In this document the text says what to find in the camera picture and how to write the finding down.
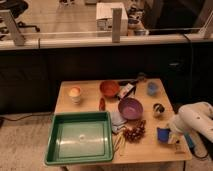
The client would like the orange bowl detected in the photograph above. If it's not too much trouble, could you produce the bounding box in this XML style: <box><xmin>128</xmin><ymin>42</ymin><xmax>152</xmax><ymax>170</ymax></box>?
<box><xmin>100</xmin><ymin>80</ymin><xmax>120</xmax><ymax>98</ymax></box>

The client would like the green plastic tray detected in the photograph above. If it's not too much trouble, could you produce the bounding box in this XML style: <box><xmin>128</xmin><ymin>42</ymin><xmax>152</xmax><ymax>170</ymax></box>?
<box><xmin>45</xmin><ymin>111</ymin><xmax>114</xmax><ymax>166</ymax></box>

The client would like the yellow banana toy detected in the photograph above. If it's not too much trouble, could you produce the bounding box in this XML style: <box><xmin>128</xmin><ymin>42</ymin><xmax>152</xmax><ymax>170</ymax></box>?
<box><xmin>113</xmin><ymin>132</ymin><xmax>126</xmax><ymax>156</ymax></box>

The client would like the white cup with yellow inside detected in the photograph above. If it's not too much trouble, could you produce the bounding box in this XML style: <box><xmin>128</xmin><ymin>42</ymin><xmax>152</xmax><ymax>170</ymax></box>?
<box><xmin>68</xmin><ymin>86</ymin><xmax>81</xmax><ymax>103</ymax></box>

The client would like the small dark jar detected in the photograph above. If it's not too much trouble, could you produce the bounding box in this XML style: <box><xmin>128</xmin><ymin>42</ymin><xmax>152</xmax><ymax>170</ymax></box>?
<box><xmin>137</xmin><ymin>72</ymin><xmax>146</xmax><ymax>82</ymax></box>

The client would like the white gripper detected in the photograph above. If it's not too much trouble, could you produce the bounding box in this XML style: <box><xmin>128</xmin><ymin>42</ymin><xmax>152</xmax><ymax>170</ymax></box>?
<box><xmin>168</xmin><ymin>116</ymin><xmax>186</xmax><ymax>144</ymax></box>

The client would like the small blue cup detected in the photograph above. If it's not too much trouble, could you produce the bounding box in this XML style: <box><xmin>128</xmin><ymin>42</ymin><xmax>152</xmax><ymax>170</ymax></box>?
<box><xmin>147</xmin><ymin>82</ymin><xmax>158</xmax><ymax>96</ymax></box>

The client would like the brown grape bunch toy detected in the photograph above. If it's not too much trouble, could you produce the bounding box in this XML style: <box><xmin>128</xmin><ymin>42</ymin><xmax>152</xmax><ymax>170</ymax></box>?
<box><xmin>123</xmin><ymin>120</ymin><xmax>146</xmax><ymax>143</ymax></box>

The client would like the white cardboard box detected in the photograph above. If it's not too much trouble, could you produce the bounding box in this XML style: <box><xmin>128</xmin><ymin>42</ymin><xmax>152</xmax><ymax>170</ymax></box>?
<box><xmin>96</xmin><ymin>2</ymin><xmax>128</xmax><ymax>36</ymax></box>

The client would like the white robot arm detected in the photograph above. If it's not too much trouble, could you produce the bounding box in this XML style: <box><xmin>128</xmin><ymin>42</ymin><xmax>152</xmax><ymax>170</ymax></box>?
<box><xmin>168</xmin><ymin>102</ymin><xmax>213</xmax><ymax>143</ymax></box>

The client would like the black white ball toy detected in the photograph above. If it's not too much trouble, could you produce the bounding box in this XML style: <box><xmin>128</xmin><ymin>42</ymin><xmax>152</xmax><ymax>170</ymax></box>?
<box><xmin>153</xmin><ymin>103</ymin><xmax>165</xmax><ymax>117</ymax></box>

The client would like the red toy pepper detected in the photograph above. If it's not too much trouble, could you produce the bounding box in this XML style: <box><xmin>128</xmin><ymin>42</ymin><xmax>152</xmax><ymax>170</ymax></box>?
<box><xmin>99</xmin><ymin>98</ymin><xmax>106</xmax><ymax>111</ymax></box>

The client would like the blue tool on table edge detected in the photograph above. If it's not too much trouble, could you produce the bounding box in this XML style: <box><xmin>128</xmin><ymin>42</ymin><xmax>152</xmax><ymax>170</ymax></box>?
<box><xmin>184</xmin><ymin>134</ymin><xmax>195</xmax><ymax>149</ymax></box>

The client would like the wooden table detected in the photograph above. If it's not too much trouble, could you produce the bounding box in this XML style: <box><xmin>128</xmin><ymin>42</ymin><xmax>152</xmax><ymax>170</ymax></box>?
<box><xmin>55</xmin><ymin>79</ymin><xmax>192</xmax><ymax>164</ymax></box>

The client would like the black and white packet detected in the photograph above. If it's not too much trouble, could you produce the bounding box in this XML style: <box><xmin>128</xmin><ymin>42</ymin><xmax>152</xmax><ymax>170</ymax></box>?
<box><xmin>118</xmin><ymin>83</ymin><xmax>134</xmax><ymax>99</ymax></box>

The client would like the purple bowl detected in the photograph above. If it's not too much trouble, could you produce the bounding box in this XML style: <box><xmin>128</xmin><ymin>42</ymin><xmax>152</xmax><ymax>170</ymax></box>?
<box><xmin>118</xmin><ymin>97</ymin><xmax>143</xmax><ymax>120</ymax></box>

